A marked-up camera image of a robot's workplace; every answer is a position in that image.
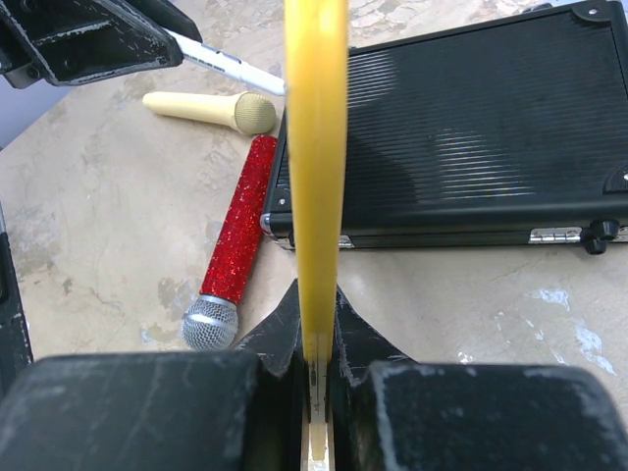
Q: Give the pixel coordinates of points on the white marker pen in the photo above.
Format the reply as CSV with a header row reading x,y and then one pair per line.
x,y
228,65

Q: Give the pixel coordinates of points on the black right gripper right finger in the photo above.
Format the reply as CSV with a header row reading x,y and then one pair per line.
x,y
356,346

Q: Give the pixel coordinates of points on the yellow framed whiteboard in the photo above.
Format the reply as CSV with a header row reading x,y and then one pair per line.
x,y
316,53

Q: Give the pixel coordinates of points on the black ribbed carrying case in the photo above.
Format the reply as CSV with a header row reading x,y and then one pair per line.
x,y
509,132

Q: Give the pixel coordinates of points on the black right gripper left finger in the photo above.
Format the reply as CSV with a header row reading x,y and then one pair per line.
x,y
274,417

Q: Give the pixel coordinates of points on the red glitter microphone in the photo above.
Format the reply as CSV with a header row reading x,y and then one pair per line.
x,y
211,321

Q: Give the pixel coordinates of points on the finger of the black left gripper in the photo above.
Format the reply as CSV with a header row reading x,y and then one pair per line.
x,y
71,43
162,13

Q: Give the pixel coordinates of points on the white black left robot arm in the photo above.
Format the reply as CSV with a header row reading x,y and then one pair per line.
x,y
97,196

